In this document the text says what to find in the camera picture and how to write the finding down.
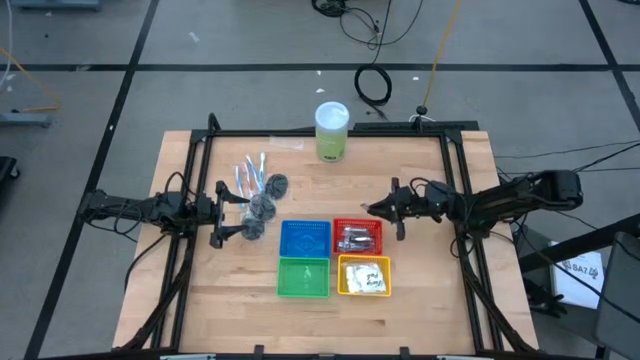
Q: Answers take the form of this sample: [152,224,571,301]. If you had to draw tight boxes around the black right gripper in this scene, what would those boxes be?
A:
[360,177,455,243]

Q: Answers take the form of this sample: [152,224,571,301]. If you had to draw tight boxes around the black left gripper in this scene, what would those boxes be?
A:
[194,180,251,250]

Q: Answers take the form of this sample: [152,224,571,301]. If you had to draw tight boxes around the grey bagged round items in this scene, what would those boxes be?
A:
[248,193,277,221]

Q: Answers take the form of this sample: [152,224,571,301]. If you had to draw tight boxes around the bagged black mesh pouf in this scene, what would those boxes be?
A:
[264,173,290,200]
[240,215,266,242]

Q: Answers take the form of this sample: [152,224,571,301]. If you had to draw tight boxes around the red plastic basket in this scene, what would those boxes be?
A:
[332,217,385,257]

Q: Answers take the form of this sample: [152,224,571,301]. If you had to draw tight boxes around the clear bag of cotton balls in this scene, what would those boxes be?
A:
[344,262,389,295]

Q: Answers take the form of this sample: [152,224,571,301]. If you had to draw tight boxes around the yellow plastic basket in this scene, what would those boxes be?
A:
[336,253,393,298]

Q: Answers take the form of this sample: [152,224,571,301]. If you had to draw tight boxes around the green plastic basket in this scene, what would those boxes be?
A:
[276,256,332,300]

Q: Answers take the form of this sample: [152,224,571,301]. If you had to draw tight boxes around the blue plastic basket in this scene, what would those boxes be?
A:
[279,219,334,259]

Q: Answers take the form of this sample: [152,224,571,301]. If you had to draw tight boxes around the empty clear plastic bag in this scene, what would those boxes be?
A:
[268,135,305,152]

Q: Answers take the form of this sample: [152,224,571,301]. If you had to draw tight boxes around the green disinfecting wipes canister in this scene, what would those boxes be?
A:
[314,101,351,164]

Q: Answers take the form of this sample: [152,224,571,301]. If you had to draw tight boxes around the black diagonal metal bar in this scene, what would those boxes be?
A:
[517,214,640,274]

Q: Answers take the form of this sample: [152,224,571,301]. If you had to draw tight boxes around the white cardboard box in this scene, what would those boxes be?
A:
[549,242,606,310]

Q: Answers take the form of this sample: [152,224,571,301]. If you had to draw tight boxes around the black floor caster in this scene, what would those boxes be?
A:
[0,155,21,184]

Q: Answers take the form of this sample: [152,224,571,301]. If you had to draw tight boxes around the black metal table frame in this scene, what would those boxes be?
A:
[112,113,541,360]

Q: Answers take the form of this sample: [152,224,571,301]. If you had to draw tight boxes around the black round post knob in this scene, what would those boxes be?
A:
[409,104,436,124]

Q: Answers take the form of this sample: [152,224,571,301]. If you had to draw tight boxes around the black coiled floor cable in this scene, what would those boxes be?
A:
[352,63,394,121]

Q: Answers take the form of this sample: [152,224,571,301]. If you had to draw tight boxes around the long yellow cable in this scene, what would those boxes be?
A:
[422,0,464,109]

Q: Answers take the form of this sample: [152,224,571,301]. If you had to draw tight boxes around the orange floor cable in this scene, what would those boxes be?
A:
[0,47,61,114]

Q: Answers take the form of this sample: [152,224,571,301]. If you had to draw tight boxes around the black tangled floor cable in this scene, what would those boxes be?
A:
[310,0,426,51]

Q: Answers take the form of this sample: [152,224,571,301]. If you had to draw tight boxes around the grey floor base plate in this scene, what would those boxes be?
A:
[0,112,52,128]

